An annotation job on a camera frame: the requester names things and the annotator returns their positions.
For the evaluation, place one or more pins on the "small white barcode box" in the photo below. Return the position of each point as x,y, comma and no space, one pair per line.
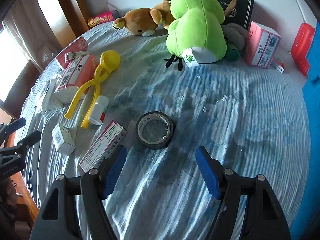
63,140

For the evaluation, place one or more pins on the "pink chip can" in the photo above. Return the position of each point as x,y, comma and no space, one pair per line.
103,18

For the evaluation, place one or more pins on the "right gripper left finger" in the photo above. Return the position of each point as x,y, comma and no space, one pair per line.
96,185

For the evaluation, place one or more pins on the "brown bear plush toy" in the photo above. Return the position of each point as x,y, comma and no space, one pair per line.
144,21

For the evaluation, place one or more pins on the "large pink barcode tissue pack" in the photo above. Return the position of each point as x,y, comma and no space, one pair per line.
77,73

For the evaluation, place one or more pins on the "long pink medicine box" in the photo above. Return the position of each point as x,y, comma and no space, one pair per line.
103,147

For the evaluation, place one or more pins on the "small white pill bottle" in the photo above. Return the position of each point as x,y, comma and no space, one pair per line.
98,111

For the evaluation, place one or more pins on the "black tape roll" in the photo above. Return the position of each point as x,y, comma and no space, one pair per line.
154,130

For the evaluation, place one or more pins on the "yellow snowball clamp toy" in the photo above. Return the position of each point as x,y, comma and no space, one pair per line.
109,62

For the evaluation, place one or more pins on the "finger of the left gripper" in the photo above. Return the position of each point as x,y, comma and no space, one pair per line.
8,129
29,141

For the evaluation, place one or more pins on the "small pink tissue pack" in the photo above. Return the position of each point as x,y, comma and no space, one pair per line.
261,45

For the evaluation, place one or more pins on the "green frog plush toy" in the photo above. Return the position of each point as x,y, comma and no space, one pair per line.
195,35

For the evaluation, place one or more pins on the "red plastic basket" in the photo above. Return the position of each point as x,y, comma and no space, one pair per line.
301,46

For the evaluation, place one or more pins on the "black gift box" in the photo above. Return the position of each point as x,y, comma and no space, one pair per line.
240,14

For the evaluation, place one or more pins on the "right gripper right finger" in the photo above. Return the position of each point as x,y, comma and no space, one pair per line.
225,186

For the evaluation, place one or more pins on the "striped blue tablecloth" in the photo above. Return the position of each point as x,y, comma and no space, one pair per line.
252,120

